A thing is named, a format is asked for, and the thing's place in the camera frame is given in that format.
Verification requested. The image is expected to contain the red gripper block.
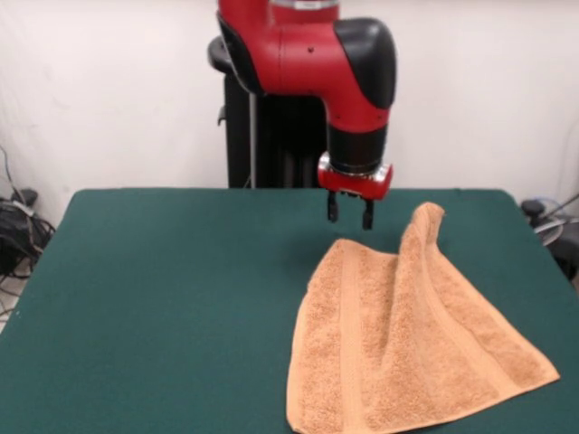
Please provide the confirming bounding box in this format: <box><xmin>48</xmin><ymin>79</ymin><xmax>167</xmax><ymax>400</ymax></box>
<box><xmin>316</xmin><ymin>152</ymin><xmax>394</xmax><ymax>231</ymax></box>

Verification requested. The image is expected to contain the orange terry towel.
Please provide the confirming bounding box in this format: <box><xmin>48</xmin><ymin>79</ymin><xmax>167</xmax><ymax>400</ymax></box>
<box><xmin>285</xmin><ymin>202</ymin><xmax>562</xmax><ymax>434</ymax></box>

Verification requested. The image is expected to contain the black stand base with caster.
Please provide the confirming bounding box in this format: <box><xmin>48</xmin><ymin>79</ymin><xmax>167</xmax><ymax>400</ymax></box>
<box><xmin>519</xmin><ymin>198</ymin><xmax>579</xmax><ymax>290</ymax></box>

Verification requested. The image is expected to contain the dark green table cloth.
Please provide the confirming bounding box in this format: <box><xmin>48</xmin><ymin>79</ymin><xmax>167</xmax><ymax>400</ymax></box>
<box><xmin>0</xmin><ymin>188</ymin><xmax>579</xmax><ymax>434</ymax></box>

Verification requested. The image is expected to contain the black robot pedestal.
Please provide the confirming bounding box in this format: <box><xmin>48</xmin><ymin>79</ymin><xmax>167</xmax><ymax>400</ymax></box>
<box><xmin>207</xmin><ymin>35</ymin><xmax>331</xmax><ymax>189</ymax></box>

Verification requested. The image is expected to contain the black floor cable tangle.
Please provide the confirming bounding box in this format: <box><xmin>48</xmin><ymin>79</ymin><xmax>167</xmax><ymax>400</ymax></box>
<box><xmin>0</xmin><ymin>144</ymin><xmax>58</xmax><ymax>317</ymax></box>

